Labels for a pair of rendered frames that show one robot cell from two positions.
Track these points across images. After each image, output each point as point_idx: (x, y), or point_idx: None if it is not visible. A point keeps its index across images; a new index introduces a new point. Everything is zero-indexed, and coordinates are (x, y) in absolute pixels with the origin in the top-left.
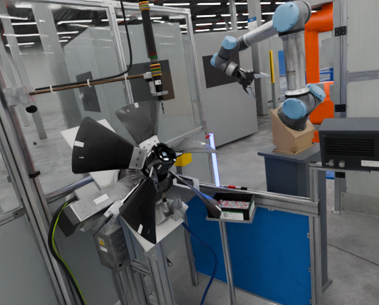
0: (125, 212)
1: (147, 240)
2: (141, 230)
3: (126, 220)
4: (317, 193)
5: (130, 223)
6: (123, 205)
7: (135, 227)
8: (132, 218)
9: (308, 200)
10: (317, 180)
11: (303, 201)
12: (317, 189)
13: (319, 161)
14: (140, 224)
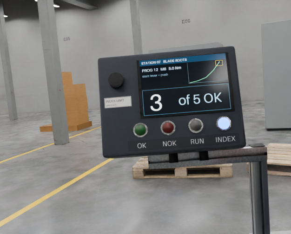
0: None
1: None
2: None
3: None
4: (253, 221)
5: None
6: None
7: None
8: None
9: (271, 233)
10: (252, 190)
11: (278, 231)
12: (253, 209)
13: (245, 147)
14: None
